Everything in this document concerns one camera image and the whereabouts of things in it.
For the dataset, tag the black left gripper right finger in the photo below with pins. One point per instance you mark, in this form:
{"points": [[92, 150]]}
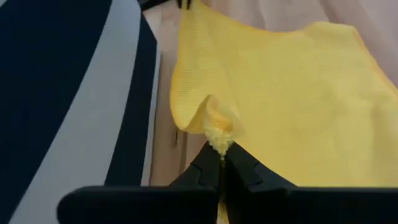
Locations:
{"points": [[295, 205]]}

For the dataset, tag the yellow towel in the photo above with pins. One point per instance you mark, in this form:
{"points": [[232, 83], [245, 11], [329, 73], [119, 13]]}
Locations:
{"points": [[295, 93]]}

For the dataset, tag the navy white striped fabric basket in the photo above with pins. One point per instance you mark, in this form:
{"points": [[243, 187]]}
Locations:
{"points": [[46, 62]]}

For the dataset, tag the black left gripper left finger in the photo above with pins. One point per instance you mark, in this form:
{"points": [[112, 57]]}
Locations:
{"points": [[140, 205]]}

